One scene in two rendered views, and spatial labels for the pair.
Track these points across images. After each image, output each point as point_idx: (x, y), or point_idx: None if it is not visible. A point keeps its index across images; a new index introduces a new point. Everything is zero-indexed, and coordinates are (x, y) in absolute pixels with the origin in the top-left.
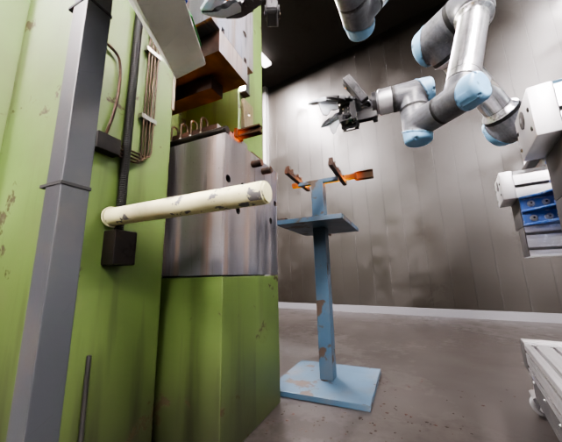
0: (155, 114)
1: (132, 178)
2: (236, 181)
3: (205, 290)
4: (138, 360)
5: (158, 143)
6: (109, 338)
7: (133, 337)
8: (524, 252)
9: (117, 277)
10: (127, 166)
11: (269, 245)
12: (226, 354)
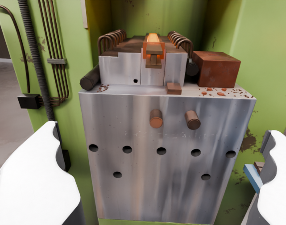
0: (67, 47)
1: (62, 114)
2: (111, 147)
3: None
4: (94, 204)
5: (77, 77)
6: None
7: (88, 195)
8: None
9: (69, 170)
10: (47, 113)
11: (195, 201)
12: None
